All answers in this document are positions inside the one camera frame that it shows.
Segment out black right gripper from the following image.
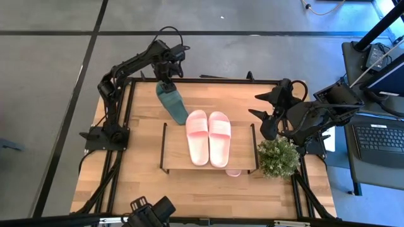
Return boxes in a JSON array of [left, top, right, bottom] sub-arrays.
[[248, 78, 301, 141]]

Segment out black diagonal pole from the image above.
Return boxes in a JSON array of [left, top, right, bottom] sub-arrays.
[[353, 0, 404, 53]]

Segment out dark grey side desk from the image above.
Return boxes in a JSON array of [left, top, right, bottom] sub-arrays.
[[343, 112, 404, 196], [342, 40, 404, 119]]

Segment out artificial green potted plant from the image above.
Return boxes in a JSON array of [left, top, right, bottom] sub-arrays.
[[257, 135, 302, 180]]

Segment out yellow floor cable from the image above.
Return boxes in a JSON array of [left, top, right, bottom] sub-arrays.
[[300, 0, 347, 16]]

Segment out grey floor object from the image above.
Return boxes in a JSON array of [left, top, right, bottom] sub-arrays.
[[0, 137, 25, 153]]

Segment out black power adapter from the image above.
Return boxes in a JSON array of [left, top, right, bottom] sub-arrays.
[[365, 44, 393, 72]]

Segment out green slide sandal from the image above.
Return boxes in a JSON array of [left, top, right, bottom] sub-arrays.
[[155, 81, 190, 126]]

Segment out black rig crossbar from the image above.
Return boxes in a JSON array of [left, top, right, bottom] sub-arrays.
[[0, 212, 404, 227]]

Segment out black looped gripper cable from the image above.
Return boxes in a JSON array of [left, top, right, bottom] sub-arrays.
[[290, 79, 309, 102], [153, 25, 186, 48]]

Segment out dark monitor panel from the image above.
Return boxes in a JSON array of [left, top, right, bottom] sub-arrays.
[[359, 53, 404, 98]]

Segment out black laptop keyboard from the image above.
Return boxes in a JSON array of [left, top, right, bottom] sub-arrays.
[[352, 122, 404, 170]]

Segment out thin white rod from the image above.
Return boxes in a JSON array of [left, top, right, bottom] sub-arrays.
[[347, 37, 404, 92]]

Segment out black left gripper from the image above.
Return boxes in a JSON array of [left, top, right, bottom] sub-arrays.
[[153, 39, 191, 92]]

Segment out black aluminium table frame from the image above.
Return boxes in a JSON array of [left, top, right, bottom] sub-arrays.
[[71, 71, 338, 221]]

